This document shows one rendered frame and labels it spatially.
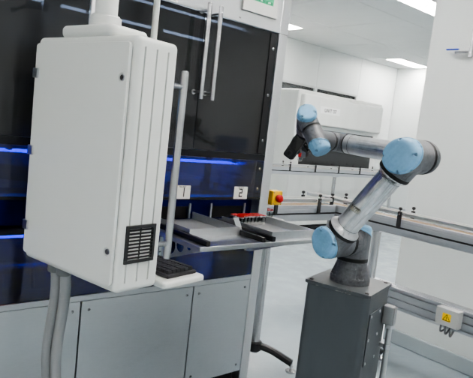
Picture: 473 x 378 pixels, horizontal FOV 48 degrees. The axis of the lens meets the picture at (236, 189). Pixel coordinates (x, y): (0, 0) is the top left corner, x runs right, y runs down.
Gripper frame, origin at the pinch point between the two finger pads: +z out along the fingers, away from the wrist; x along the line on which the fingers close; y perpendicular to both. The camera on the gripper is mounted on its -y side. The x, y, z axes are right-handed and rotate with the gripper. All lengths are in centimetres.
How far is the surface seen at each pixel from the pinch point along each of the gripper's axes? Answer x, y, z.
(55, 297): 16, -108, -33
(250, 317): -23, -60, 68
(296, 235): -21.0, -24.8, 12.1
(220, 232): -0.4, -49.1, -3.3
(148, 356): -7, -106, 33
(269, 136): 24.5, 6.9, 24.2
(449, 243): -72, 35, 57
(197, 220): 19, -48, 21
